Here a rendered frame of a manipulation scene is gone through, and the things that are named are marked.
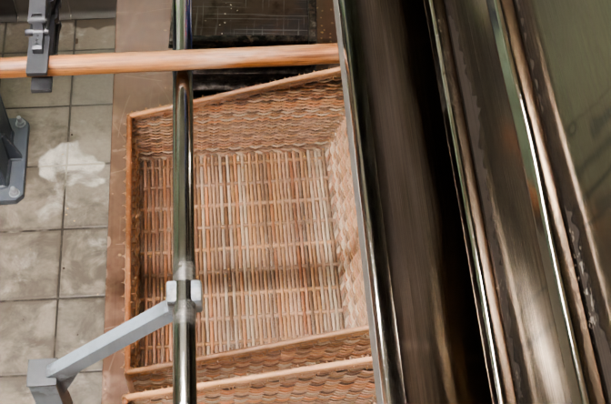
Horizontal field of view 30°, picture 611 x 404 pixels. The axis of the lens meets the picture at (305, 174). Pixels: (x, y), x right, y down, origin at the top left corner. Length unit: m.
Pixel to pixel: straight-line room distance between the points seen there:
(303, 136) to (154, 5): 0.53
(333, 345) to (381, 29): 0.64
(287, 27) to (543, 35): 1.30
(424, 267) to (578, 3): 0.41
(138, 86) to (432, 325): 1.37
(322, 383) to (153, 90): 0.84
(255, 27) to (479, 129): 1.06
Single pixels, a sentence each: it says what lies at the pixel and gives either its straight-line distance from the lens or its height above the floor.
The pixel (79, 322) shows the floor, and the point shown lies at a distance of 2.83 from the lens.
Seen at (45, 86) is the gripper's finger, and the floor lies 1.18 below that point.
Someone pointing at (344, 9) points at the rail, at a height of 1.43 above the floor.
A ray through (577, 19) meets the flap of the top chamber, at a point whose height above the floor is 1.79.
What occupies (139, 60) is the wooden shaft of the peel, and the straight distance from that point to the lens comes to 1.68.
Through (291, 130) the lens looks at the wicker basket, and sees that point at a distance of 2.27.
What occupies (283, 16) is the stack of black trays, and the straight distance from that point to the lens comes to 2.27.
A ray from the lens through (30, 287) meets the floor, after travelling 2.90.
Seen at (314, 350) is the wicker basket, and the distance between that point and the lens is 1.90.
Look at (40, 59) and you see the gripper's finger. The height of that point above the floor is 1.22.
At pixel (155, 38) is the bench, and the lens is 2.55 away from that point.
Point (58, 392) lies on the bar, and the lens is 1.73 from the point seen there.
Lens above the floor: 2.47
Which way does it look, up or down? 55 degrees down
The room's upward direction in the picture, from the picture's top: 1 degrees clockwise
